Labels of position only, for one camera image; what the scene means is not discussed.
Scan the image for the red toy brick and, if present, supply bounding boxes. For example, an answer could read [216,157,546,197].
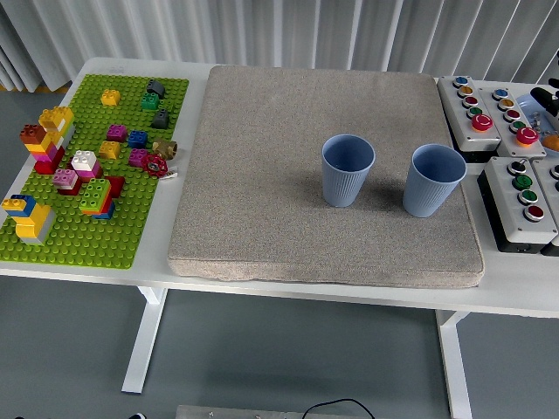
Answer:
[106,175,127,200]

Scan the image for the pink red brick stack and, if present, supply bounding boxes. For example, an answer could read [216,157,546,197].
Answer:
[52,168,84,196]

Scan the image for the yellow white brick tower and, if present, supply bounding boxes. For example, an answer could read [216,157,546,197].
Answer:
[38,106,77,152]

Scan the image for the white table leg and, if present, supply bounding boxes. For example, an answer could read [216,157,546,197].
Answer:
[435,308,473,419]
[121,285,169,394]

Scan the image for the grey five-button control box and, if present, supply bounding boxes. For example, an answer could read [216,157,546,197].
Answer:
[436,75,502,154]
[477,86,549,159]

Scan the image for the green orange blue brick stack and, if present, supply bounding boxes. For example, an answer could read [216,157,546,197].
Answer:
[79,177,117,221]

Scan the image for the green studded baseplate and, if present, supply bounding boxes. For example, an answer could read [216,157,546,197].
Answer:
[0,72,191,271]

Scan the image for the white pink brick stack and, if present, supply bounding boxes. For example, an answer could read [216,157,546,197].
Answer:
[69,149,105,182]

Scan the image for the grey button control box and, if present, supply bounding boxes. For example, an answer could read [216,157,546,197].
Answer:
[529,158,559,258]

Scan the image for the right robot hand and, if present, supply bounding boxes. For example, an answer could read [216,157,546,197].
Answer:
[529,48,559,118]

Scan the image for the light blue plate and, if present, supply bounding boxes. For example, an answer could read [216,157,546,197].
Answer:
[514,93,559,156]

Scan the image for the grey-brown cushion mat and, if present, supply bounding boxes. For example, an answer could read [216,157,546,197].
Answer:
[167,65,486,290]

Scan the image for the brown yellow pink brick tower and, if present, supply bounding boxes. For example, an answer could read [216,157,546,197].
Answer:
[18,123,66,175]

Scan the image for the yellow blue grey brick stack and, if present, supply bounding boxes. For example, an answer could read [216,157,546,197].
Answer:
[0,194,57,246]

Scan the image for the small metal parts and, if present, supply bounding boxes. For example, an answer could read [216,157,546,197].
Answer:
[529,109,558,132]

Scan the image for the blue ribbed cup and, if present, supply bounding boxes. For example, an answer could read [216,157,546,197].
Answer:
[321,133,376,209]
[402,143,468,219]

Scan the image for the black cable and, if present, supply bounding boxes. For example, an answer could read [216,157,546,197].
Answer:
[302,397,376,419]

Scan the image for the grey four-button control box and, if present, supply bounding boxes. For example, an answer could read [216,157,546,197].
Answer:
[476,156,558,254]

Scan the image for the brass valve red handwheel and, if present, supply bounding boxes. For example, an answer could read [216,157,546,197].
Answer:
[140,138,180,180]

